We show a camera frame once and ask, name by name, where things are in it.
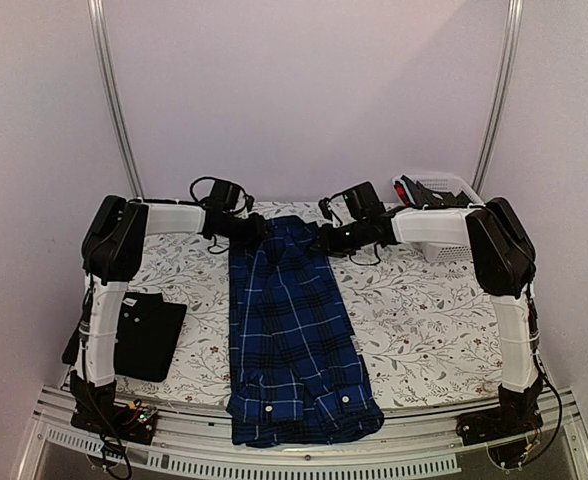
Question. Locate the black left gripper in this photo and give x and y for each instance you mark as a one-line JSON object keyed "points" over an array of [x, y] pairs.
{"points": [[257, 228]]}

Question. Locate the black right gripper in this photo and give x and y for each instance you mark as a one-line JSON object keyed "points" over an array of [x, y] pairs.
{"points": [[328, 245]]}

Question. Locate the blue plaid long sleeve shirt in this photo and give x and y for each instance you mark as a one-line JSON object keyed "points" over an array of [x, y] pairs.
{"points": [[295, 375]]}

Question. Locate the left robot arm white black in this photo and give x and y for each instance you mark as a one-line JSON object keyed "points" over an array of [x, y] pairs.
{"points": [[112, 253]]}

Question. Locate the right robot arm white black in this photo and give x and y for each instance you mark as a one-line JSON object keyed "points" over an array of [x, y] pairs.
{"points": [[502, 253]]}

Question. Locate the dark striped shirt in basket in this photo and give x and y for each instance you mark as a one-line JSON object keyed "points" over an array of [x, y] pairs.
{"points": [[439, 192]]}

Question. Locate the white plastic laundry basket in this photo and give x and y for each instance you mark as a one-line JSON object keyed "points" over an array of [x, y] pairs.
{"points": [[439, 233]]}

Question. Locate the floral patterned table mat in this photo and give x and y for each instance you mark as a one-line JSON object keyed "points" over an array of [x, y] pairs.
{"points": [[427, 332]]}

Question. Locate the folded black polo shirt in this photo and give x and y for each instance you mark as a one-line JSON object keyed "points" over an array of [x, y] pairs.
{"points": [[147, 335]]}

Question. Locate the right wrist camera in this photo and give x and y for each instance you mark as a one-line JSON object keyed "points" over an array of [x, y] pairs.
{"points": [[328, 211]]}

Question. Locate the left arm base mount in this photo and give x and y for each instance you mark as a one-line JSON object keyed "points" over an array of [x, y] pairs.
{"points": [[133, 422]]}

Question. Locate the aluminium front rail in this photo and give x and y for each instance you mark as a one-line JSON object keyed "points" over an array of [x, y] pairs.
{"points": [[193, 441]]}

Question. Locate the left aluminium frame post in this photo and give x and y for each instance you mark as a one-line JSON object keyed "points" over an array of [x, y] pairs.
{"points": [[107, 72]]}

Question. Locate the aluminium frame post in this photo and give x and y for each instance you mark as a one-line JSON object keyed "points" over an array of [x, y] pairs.
{"points": [[107, 72], [500, 95]]}

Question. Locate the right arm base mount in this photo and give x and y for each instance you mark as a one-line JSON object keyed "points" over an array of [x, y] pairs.
{"points": [[508, 433]]}

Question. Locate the right aluminium frame post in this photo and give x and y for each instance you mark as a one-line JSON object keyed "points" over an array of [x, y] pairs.
{"points": [[500, 95]]}

